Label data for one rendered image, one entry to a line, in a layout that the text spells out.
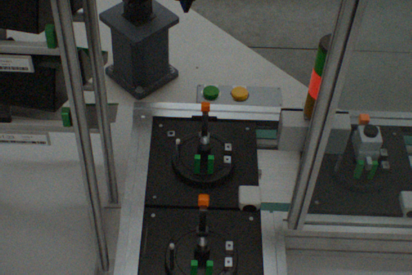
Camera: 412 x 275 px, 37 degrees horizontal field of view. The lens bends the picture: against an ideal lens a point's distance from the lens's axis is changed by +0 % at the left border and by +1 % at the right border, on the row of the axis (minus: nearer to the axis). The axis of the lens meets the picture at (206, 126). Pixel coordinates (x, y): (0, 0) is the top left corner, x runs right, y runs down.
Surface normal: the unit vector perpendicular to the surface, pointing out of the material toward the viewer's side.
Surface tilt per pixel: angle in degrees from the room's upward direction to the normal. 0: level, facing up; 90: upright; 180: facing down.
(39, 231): 0
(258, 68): 0
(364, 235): 90
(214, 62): 0
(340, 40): 90
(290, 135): 90
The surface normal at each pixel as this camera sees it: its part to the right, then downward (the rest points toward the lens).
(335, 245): -0.01, 0.75
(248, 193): 0.04, -0.66
